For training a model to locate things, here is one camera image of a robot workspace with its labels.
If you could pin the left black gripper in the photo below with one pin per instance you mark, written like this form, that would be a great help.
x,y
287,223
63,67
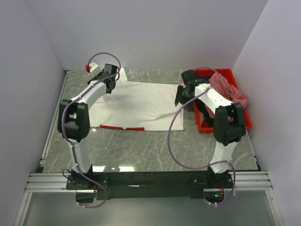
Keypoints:
x,y
99,74

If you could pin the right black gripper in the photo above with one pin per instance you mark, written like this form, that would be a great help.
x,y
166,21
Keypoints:
x,y
178,99

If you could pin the white t shirt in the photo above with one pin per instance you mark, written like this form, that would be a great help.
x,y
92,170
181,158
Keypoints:
x,y
137,105

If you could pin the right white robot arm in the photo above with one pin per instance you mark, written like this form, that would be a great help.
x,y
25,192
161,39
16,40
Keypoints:
x,y
229,124

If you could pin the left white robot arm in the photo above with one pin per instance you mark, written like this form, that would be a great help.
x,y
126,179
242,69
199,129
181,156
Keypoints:
x,y
73,119

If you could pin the black t shirt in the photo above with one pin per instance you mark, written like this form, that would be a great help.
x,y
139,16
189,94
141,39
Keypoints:
x,y
208,115

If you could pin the dusty pink t shirt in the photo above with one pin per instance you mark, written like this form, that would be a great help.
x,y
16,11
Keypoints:
x,y
230,92

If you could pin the red plastic bin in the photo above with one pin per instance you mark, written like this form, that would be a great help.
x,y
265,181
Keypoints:
x,y
202,124

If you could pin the black base beam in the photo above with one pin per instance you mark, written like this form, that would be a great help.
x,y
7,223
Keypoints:
x,y
165,184

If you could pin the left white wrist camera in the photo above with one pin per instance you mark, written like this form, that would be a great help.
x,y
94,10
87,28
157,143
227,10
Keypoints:
x,y
90,67

